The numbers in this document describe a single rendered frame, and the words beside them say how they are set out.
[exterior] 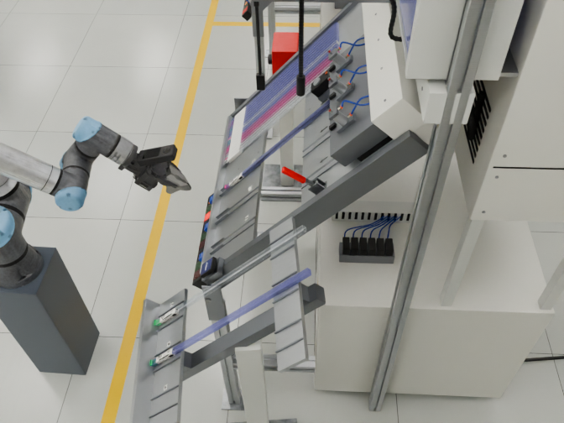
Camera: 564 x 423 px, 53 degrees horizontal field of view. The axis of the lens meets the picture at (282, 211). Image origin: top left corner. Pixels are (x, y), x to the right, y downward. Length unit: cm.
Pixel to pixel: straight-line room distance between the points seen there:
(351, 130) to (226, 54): 249
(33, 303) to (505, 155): 142
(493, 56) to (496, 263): 87
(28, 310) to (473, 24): 155
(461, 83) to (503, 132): 18
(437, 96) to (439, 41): 10
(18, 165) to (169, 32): 247
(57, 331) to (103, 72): 198
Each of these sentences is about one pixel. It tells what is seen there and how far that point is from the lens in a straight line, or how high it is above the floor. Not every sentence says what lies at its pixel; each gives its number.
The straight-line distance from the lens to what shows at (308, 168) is 140.
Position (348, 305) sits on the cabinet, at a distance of 162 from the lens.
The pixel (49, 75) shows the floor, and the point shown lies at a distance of 375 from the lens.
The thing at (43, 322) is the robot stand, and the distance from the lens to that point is 204.
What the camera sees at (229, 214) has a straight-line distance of 163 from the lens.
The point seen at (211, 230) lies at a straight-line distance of 165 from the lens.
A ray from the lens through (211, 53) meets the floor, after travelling 368.
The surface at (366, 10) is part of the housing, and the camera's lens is 148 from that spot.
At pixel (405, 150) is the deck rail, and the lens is 118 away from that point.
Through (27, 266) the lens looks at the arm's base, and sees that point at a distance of 189.
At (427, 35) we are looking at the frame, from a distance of 101.
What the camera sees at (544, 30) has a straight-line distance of 107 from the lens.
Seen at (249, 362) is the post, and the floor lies 76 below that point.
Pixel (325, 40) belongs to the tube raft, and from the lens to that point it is 174.
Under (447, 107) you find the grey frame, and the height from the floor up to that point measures 135.
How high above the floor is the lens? 199
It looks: 49 degrees down
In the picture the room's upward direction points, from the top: 1 degrees counter-clockwise
